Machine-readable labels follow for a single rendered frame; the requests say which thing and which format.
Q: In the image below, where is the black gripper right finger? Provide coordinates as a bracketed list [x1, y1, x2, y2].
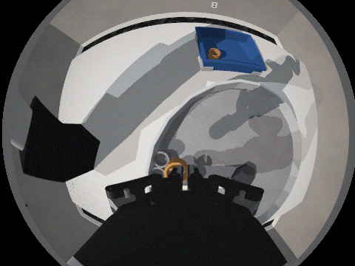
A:
[187, 165, 264, 216]

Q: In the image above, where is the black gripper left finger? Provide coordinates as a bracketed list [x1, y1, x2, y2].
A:
[105, 166, 183, 213]

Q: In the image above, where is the blue open-top crate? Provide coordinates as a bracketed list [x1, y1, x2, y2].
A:
[195, 27, 266, 76]

